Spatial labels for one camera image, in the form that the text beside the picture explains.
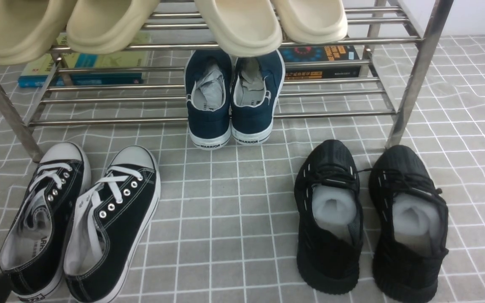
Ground navy canvas shoe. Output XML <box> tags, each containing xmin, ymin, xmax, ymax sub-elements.
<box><xmin>231</xmin><ymin>50</ymin><xmax>285</xmax><ymax>145</ymax></box>
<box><xmin>184</xmin><ymin>49</ymin><xmax>232</xmax><ymax>150</ymax></box>

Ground cream slipper right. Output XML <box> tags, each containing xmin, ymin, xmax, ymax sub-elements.
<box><xmin>272</xmin><ymin>0</ymin><xmax>348</xmax><ymax>44</ymax></box>

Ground green blue book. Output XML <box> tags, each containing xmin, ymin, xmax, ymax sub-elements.
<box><xmin>18</xmin><ymin>50</ymin><xmax>150</xmax><ymax>88</ymax></box>

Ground black canvas sneaker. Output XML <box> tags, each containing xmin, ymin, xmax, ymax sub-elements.
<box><xmin>63</xmin><ymin>145</ymin><xmax>160</xmax><ymax>303</ymax></box>
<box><xmin>0</xmin><ymin>142</ymin><xmax>91</xmax><ymax>303</ymax></box>

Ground black knit sneaker right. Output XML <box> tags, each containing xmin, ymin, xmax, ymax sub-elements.
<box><xmin>369</xmin><ymin>145</ymin><xmax>449</xmax><ymax>303</ymax></box>

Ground navy canvas shoe right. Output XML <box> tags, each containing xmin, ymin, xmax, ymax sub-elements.
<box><xmin>231</xmin><ymin>50</ymin><xmax>285</xmax><ymax>145</ymax></box>

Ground beige slipper far left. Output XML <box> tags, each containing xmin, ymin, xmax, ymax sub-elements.
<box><xmin>0</xmin><ymin>0</ymin><xmax>76</xmax><ymax>66</ymax></box>

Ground metal shoe rack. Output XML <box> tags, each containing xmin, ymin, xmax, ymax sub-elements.
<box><xmin>0</xmin><ymin>0</ymin><xmax>453</xmax><ymax>163</ymax></box>

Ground black knit sneaker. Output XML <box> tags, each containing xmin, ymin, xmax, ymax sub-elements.
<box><xmin>369</xmin><ymin>145</ymin><xmax>449</xmax><ymax>303</ymax></box>
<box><xmin>294</xmin><ymin>139</ymin><xmax>363</xmax><ymax>295</ymax></box>

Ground beige slipper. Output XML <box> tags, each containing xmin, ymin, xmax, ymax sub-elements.
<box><xmin>0</xmin><ymin>0</ymin><xmax>76</xmax><ymax>66</ymax></box>
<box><xmin>66</xmin><ymin>0</ymin><xmax>160</xmax><ymax>54</ymax></box>

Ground black knit sneaker left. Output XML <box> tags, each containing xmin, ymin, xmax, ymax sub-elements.
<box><xmin>294</xmin><ymin>139</ymin><xmax>363</xmax><ymax>295</ymax></box>

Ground cream slipper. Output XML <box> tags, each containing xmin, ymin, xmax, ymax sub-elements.
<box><xmin>272</xmin><ymin>0</ymin><xmax>348</xmax><ymax>44</ymax></box>
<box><xmin>194</xmin><ymin>0</ymin><xmax>283</xmax><ymax>57</ymax></box>

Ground navy canvas shoe left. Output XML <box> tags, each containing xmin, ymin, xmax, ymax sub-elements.
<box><xmin>184</xmin><ymin>49</ymin><xmax>232</xmax><ymax>150</ymax></box>

